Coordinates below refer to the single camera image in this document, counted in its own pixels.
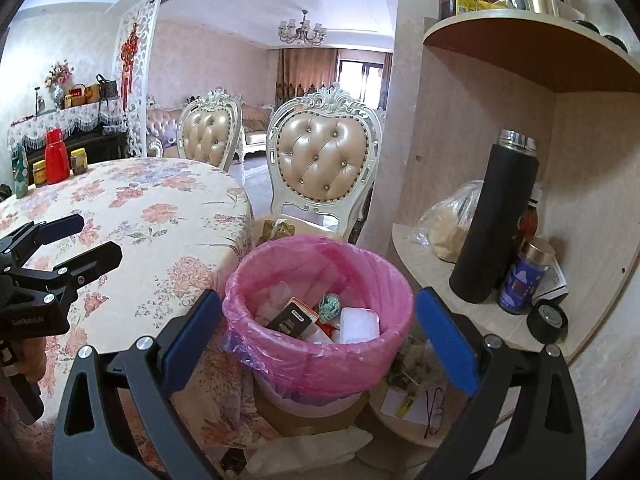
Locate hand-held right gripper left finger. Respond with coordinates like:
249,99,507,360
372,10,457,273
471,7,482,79
52,289,223,480

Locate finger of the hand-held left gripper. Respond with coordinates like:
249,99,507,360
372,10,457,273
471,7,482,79
0,213,85,261
20,241,123,306

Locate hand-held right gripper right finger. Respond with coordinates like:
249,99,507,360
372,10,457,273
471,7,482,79
415,287,586,480

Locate white foam block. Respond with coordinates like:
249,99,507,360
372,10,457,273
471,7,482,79
340,307,381,345

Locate white foam sheet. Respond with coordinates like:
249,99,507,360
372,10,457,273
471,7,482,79
254,280,296,323

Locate small black box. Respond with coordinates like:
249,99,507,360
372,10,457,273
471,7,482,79
264,297,321,337

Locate green white net ball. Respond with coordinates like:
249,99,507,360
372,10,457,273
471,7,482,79
317,293,342,322

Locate pink-lined trash bin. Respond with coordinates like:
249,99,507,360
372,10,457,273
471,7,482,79
222,234,415,401

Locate waste bin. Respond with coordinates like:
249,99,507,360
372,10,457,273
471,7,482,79
252,370,373,418

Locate person's left hand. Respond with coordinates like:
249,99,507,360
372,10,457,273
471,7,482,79
14,336,51,385

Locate red thermos jug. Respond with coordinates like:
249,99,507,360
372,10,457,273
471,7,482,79
44,127,71,184

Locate eyeglasses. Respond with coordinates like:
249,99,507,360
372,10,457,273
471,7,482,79
425,387,447,436

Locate green painted vase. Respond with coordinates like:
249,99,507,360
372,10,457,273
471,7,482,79
10,141,30,199

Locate white paper sheet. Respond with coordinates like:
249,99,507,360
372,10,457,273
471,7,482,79
382,387,426,423

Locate dark upright piano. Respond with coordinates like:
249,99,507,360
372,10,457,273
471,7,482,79
22,130,131,166

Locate blue jar gold lid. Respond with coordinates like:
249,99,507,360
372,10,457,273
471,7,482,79
496,237,553,316

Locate black tape roll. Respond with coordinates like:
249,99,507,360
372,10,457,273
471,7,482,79
527,298,569,343

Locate floral lace piano cover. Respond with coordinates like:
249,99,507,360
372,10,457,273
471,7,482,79
7,97,132,153

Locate clear plastic bag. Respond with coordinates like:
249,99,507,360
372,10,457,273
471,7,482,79
410,180,485,263

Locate black thermos flask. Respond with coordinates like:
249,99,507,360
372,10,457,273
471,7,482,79
448,129,540,304

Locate woven gift basket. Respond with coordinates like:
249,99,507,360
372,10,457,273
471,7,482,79
62,82,87,108

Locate brown glass bottle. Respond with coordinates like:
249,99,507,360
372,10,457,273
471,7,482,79
515,187,543,251

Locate brown cardboard sheet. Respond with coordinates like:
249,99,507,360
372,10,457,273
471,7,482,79
255,390,371,433

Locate beige tufted sofa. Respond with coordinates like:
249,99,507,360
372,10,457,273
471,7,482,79
146,95,276,158

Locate dark handbag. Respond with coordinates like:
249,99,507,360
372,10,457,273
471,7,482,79
95,74,119,100

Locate pink flower bouquet vase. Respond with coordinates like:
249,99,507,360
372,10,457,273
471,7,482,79
45,60,74,108

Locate white plastic bag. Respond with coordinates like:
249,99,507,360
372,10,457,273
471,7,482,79
245,427,373,476

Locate white carved padded chair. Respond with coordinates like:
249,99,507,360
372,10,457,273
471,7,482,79
177,87,244,171
265,82,383,246

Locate red knot ornament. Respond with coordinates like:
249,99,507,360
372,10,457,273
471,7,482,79
119,22,141,113

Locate white lattice screen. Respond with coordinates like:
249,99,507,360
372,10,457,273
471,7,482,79
115,0,164,158

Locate wooden corner shelf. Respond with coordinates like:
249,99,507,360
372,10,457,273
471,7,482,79
370,7,640,461

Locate balcony window door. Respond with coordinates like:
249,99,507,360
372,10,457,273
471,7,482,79
337,60,386,111

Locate brown patterned curtain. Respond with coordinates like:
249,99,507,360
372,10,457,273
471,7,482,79
274,47,341,106

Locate chandelier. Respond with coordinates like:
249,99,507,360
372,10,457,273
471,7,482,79
277,9,327,46

